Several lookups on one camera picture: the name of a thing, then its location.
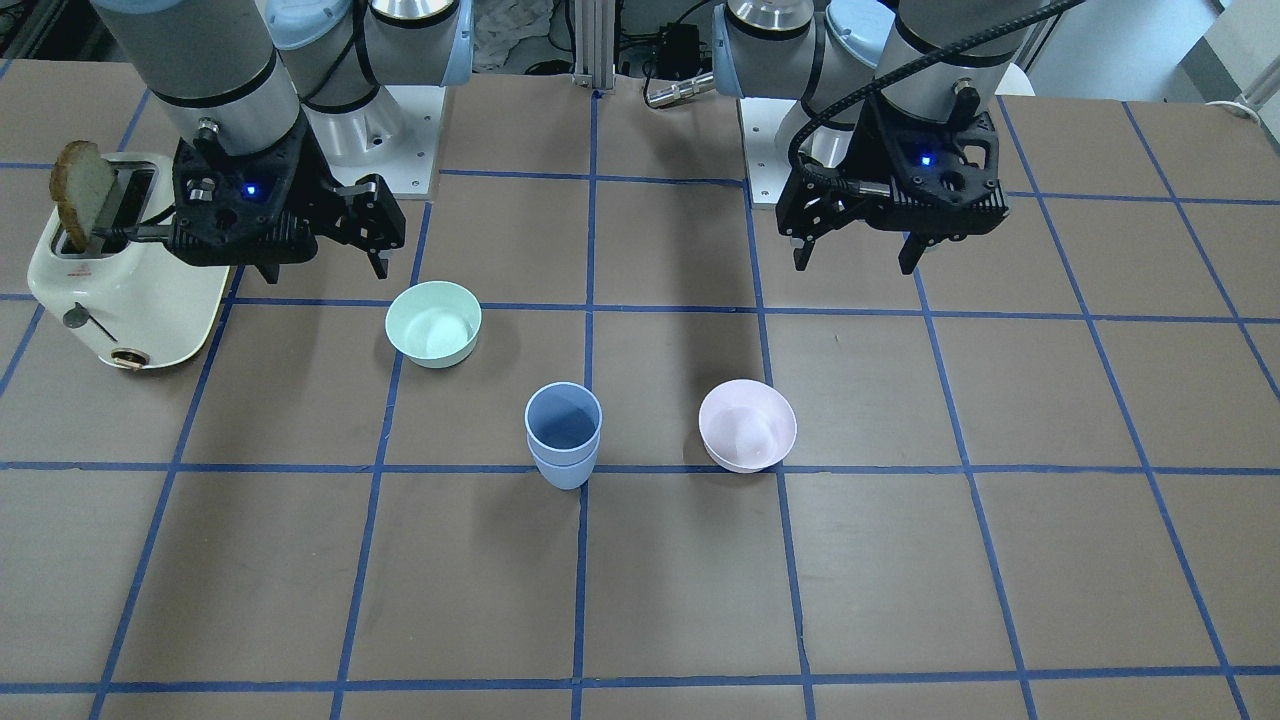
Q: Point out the aluminium frame post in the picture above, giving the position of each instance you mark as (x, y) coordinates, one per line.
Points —
(594, 44)

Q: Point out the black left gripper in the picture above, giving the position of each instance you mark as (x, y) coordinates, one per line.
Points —
(853, 156)

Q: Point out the cream toaster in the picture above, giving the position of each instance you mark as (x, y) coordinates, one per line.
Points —
(135, 305)

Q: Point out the blue cup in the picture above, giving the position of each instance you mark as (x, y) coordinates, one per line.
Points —
(563, 423)
(569, 476)

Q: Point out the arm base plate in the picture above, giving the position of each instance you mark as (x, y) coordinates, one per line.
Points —
(768, 126)
(400, 150)

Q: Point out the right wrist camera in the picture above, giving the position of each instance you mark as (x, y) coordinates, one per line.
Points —
(227, 210)

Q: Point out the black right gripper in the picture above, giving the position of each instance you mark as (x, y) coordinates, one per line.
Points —
(322, 190)

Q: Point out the green bowl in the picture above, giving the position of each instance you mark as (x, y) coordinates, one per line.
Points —
(434, 324)

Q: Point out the bread slice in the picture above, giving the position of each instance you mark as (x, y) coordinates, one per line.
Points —
(80, 184)

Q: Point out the pink bowl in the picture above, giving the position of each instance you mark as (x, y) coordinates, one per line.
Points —
(746, 426)

